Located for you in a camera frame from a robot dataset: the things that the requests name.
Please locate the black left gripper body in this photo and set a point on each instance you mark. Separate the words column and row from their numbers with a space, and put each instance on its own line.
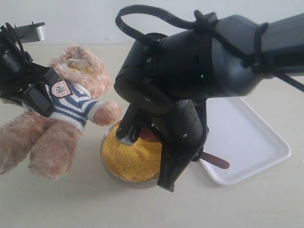
column 13, row 88

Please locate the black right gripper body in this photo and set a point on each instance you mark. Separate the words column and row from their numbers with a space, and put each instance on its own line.
column 180, row 126

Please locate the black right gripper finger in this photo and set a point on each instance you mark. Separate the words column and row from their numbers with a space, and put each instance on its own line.
column 172, row 166

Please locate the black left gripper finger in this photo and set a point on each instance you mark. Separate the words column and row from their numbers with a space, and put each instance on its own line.
column 36, row 96
column 50, row 76

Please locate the pink teddy bear striped shirt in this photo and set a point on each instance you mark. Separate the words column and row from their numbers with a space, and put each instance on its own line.
column 50, row 142

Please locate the dark red wooden spoon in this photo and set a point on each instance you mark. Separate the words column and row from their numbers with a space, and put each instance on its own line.
column 148, row 136

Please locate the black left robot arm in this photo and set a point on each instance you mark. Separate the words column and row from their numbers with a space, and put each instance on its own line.
column 13, row 60

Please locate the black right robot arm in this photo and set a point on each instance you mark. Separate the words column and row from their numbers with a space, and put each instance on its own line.
column 167, row 80

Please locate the yellow millet grain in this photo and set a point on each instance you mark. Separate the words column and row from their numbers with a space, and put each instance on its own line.
column 133, row 159

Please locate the white rectangular plastic tray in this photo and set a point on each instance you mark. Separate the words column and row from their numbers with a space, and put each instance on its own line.
column 240, row 136

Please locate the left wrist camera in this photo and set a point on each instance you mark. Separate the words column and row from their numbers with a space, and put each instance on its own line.
column 34, row 32

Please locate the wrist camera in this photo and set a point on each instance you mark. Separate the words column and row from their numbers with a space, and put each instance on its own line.
column 129, row 127
column 34, row 32

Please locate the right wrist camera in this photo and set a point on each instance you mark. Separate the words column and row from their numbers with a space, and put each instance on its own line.
column 129, row 127

